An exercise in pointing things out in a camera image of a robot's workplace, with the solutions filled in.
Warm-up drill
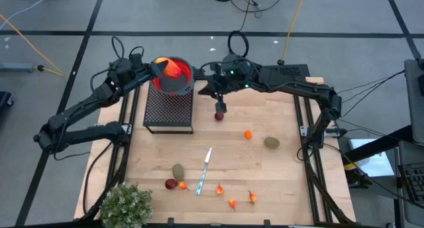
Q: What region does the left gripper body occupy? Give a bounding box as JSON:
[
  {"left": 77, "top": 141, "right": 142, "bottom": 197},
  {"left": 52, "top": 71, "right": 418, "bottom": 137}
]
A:
[{"left": 132, "top": 68, "right": 156, "bottom": 86}]

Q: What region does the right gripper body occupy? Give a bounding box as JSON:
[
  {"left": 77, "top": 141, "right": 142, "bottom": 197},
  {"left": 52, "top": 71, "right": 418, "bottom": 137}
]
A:
[{"left": 222, "top": 76, "right": 254, "bottom": 93}]

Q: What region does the orange red bell pepper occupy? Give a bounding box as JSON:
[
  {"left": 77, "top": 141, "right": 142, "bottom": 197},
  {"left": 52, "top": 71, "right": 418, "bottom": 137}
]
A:
[{"left": 154, "top": 57, "right": 182, "bottom": 79}]

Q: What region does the red collapsible bowl grey rim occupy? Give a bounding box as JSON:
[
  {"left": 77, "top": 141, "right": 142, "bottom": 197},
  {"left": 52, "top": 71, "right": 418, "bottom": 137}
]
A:
[{"left": 150, "top": 56, "right": 195, "bottom": 96}]

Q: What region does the round green-brown kiwi fruit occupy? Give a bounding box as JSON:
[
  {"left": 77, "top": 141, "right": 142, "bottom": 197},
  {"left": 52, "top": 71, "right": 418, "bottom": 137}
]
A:
[{"left": 264, "top": 136, "right": 280, "bottom": 150}]

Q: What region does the long green-brown kiwi fruit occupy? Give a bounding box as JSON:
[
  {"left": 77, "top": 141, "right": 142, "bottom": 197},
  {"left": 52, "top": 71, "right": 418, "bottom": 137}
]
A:
[{"left": 171, "top": 163, "right": 185, "bottom": 182}]

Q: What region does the black perforated metal shelf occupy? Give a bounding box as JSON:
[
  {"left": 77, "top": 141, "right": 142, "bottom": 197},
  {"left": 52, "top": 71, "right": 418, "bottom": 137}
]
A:
[{"left": 142, "top": 88, "right": 195, "bottom": 135}]

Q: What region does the black perforated metal plate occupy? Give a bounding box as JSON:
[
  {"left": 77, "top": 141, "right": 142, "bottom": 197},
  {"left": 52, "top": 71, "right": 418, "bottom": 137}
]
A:
[{"left": 261, "top": 64, "right": 311, "bottom": 79}]

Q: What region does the grey stand base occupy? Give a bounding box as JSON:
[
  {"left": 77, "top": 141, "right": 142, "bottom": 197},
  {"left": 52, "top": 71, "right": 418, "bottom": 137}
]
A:
[{"left": 0, "top": 62, "right": 34, "bottom": 73}]

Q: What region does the potted green plant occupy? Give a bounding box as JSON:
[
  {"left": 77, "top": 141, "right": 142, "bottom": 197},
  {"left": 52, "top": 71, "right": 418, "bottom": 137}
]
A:
[{"left": 98, "top": 182, "right": 154, "bottom": 228}]

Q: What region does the black caster base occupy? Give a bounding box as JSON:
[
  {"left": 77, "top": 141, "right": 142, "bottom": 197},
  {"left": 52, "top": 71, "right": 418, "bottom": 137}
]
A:
[{"left": 0, "top": 91, "right": 14, "bottom": 108}]

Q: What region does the white paper sheet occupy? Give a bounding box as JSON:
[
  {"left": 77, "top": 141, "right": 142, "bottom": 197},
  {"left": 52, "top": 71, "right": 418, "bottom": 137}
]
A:
[{"left": 349, "top": 138, "right": 396, "bottom": 178}]

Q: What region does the grey desk unit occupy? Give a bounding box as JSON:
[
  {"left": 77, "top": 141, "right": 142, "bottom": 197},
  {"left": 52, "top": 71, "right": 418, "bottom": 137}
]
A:
[{"left": 403, "top": 58, "right": 424, "bottom": 146}]

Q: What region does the black keyboard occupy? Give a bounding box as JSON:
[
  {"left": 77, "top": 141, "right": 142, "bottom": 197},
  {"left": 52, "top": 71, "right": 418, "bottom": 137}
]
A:
[{"left": 398, "top": 163, "right": 424, "bottom": 206}]

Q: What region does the black coiled cable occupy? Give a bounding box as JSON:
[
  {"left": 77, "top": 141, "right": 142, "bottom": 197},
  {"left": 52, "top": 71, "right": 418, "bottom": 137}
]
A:
[{"left": 227, "top": 30, "right": 250, "bottom": 58}]

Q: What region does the yellow hanging cable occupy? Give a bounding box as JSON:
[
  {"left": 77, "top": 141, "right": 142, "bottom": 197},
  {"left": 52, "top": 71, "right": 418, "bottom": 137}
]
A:
[{"left": 278, "top": 0, "right": 308, "bottom": 66}]

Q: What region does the knife with blue-white handle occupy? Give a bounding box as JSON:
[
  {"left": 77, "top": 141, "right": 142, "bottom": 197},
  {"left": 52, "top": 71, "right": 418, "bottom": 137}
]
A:
[{"left": 195, "top": 146, "right": 213, "bottom": 197}]

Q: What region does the yellow floor cable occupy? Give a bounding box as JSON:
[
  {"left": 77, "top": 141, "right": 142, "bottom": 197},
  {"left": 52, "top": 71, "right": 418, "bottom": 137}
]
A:
[{"left": 0, "top": 14, "right": 64, "bottom": 78}]

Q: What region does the black table frame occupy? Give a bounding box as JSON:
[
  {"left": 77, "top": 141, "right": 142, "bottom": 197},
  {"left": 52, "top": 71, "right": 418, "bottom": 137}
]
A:
[{"left": 81, "top": 75, "right": 356, "bottom": 228}]

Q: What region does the thin black cable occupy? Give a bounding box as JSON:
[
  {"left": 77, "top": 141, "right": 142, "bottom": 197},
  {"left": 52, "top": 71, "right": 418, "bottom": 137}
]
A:
[{"left": 337, "top": 70, "right": 407, "bottom": 96}]

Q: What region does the white floor cable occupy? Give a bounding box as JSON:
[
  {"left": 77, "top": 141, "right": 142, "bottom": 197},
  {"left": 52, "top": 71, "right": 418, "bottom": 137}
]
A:
[{"left": 0, "top": 0, "right": 58, "bottom": 32}]

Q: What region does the black diagonal frame strut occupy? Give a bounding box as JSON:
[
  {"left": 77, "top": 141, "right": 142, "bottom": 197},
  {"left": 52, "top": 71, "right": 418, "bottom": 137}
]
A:
[{"left": 341, "top": 124, "right": 415, "bottom": 166}]

